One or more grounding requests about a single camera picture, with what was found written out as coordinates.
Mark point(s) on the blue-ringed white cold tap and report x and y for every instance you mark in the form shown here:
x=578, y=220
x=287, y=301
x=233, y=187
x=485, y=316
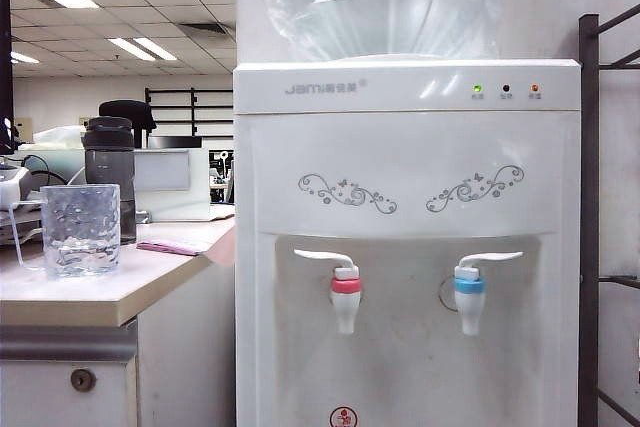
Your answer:
x=471, y=297

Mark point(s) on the clear textured plastic mug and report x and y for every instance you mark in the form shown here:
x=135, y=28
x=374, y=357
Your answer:
x=80, y=232

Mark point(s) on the white water dispenser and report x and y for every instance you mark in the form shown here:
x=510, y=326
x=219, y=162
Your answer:
x=400, y=147

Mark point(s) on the white desk partition panel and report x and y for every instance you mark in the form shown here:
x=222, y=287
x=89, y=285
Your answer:
x=170, y=197

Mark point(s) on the clear plastic water bag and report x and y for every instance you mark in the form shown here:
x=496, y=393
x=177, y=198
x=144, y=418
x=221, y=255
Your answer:
x=380, y=7

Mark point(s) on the white desk cabinet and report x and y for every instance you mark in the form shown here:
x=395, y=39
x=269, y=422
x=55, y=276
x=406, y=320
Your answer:
x=180, y=347

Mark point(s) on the dark grey water bottle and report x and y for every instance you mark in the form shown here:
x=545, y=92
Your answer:
x=110, y=152

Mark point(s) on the red-ringed white hot tap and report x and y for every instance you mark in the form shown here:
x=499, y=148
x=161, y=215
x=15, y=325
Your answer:
x=346, y=297

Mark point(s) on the pink paper booklet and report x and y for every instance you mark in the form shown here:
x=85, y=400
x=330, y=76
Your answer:
x=170, y=247

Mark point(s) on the ceiling air vent grille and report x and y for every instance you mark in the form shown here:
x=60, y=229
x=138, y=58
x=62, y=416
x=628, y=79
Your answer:
x=207, y=29

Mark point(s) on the black office chair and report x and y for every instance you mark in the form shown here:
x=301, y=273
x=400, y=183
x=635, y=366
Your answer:
x=127, y=112

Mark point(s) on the dark brown metal shelf rack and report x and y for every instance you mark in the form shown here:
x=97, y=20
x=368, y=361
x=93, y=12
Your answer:
x=589, y=197

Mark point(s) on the white plastic bag bundle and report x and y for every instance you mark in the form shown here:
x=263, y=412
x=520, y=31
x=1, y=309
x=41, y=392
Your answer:
x=55, y=137

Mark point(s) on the round metal cabinet lock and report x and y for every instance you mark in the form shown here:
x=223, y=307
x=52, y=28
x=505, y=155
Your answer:
x=83, y=380

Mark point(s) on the white grey desktop device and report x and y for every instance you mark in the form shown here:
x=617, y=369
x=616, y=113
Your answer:
x=12, y=187

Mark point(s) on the grey paper tray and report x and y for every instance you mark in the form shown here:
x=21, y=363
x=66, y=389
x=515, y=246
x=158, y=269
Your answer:
x=6, y=229

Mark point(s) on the black monitor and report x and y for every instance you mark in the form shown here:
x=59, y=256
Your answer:
x=4, y=72

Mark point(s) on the black metal rack frame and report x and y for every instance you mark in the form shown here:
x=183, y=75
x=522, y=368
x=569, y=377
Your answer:
x=193, y=112

